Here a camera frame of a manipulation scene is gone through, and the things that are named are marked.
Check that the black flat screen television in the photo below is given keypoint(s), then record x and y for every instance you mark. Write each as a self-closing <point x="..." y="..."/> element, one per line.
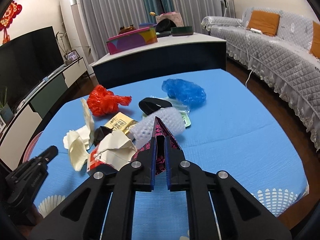
<point x="26" y="61"/>

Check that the small plant blue pot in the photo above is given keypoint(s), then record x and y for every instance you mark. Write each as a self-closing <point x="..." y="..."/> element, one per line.
<point x="6" y="112"/>

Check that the colourful rectangular box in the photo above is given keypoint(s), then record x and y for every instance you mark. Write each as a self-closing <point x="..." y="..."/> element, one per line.
<point x="132" y="39"/>

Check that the red chinese knot decoration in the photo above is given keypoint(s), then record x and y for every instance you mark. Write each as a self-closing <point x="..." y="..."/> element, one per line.
<point x="12" y="11"/>

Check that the torn white red carton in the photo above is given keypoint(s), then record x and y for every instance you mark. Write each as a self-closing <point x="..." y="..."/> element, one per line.
<point x="114" y="151"/>

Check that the blue table mat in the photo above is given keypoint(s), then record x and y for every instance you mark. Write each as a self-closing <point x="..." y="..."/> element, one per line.
<point x="232" y="131"/>

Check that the black pink patterned wrapper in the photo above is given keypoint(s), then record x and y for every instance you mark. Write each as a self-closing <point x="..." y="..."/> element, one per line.
<point x="162" y="143"/>

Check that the pink trash bin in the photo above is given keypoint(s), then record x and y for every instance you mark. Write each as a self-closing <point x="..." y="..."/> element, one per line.
<point x="30" y="148"/>

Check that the grey curtain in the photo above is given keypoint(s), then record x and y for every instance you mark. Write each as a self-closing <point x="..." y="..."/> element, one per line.
<point x="105" y="17"/>

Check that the blue plastic bag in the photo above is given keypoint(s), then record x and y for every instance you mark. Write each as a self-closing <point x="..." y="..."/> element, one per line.
<point x="188" y="93"/>

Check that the grey quilted sofa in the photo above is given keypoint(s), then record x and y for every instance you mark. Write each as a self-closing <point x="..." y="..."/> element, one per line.
<point x="282" y="61"/>

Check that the dark coffee table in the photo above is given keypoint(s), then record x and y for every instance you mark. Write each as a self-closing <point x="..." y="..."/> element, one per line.
<point x="170" y="55"/>

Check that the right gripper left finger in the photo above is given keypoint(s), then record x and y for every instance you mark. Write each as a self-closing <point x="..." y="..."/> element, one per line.
<point x="102" y="206"/>

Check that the gold snack packet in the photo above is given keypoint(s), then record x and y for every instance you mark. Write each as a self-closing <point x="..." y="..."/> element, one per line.
<point x="121" y="122"/>

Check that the small picture frame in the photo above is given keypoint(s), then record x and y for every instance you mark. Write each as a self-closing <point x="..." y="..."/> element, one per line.
<point x="71" y="56"/>

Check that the black plastic bag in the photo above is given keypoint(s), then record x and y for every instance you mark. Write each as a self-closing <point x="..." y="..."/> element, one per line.
<point x="151" y="105"/>

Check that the dark green tin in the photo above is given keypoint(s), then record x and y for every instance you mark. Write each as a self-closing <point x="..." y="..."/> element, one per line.
<point x="182" y="31"/>

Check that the bamboo plant by television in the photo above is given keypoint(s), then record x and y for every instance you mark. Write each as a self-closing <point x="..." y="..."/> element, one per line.
<point x="59" y="37"/>

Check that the red plastic bag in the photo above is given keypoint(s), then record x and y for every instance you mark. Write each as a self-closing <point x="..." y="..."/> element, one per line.
<point x="102" y="101"/>

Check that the light blue stick massager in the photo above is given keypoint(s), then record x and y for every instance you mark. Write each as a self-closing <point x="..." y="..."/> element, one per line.
<point x="55" y="75"/>

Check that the cream paper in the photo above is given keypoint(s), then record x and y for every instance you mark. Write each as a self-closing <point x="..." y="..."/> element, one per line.
<point x="79" y="141"/>

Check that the white green tv cabinet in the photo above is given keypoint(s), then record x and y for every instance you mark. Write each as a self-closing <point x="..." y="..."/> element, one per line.
<point x="17" y="135"/>

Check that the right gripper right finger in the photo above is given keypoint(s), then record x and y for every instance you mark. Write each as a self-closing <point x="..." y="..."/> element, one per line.
<point x="218" y="206"/>

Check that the white standing air conditioner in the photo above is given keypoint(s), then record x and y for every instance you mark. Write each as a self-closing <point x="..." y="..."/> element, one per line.
<point x="77" y="31"/>

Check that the orange cushion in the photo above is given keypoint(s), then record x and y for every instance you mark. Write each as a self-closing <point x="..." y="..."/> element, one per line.
<point x="266" y="22"/>

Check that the green white packet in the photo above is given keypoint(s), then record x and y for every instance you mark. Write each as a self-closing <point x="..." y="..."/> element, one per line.
<point x="183" y="109"/>

